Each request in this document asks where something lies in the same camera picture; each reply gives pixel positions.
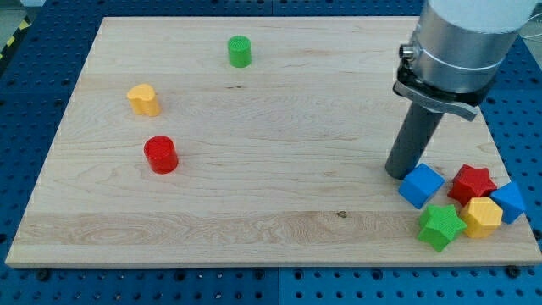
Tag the yellow hexagon block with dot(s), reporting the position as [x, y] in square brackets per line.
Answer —
[482, 216]

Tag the blue cube block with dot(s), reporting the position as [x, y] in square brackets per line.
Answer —
[420, 185]

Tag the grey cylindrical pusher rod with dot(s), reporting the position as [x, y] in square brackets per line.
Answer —
[414, 135]

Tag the green star block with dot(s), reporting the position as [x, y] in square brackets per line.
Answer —
[439, 226]

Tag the wooden board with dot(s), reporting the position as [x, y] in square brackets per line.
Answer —
[281, 163]

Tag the blue pentagon block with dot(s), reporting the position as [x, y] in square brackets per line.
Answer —
[510, 200]

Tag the green cylinder block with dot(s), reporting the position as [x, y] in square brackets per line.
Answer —
[239, 51]

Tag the yellow heart block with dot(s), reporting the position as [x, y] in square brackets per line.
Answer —
[143, 100]

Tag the red cylinder block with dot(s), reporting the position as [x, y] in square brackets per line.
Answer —
[161, 154]

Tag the red star block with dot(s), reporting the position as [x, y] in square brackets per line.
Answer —
[471, 182]

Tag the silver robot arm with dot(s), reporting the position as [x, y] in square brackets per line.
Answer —
[454, 53]

